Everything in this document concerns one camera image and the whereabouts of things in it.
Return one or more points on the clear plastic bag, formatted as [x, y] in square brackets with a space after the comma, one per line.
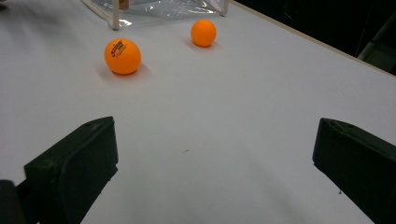
[162, 11]

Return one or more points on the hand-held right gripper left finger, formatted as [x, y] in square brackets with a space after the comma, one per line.
[77, 168]

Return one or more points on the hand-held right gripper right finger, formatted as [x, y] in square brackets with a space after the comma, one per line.
[358, 165]

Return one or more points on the white table cover sheet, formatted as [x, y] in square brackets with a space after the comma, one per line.
[218, 109]

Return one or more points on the orange ping-pong ball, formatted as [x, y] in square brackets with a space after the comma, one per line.
[203, 33]
[122, 59]

